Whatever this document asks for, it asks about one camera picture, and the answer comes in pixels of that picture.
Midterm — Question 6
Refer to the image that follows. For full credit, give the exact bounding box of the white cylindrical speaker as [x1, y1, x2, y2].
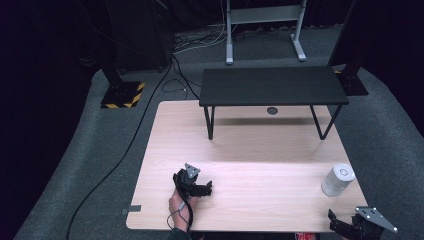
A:
[320, 162, 357, 198]

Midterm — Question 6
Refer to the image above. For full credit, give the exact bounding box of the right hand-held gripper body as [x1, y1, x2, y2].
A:
[349, 205, 399, 240]

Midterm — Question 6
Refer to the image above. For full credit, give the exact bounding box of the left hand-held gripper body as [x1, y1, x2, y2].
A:
[172, 162, 205, 198]

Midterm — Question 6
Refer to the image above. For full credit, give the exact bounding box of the black stand with flat base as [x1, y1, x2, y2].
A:
[327, 0, 370, 98]

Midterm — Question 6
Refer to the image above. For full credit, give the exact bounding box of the black low shelf riser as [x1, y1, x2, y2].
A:
[198, 65, 350, 141]

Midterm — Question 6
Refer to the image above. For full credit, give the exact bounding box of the person's left hand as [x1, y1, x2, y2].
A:
[168, 192, 200, 233]

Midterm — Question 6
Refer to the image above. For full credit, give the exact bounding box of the black stand with striped base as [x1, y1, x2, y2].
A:
[94, 19, 147, 110]

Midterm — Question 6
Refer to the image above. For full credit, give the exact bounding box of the long black floor cable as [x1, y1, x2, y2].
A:
[65, 54, 188, 240]

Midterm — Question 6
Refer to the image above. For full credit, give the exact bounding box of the bundle of floor cables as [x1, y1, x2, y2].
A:
[171, 19, 294, 56]

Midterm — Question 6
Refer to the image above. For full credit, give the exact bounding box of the white metal stand frame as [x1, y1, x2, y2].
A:
[225, 0, 308, 66]

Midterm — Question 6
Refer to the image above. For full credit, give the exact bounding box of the grey tape strip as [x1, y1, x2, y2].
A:
[121, 204, 143, 216]

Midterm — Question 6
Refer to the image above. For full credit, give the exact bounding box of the red patterned object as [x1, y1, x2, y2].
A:
[294, 232, 321, 240]

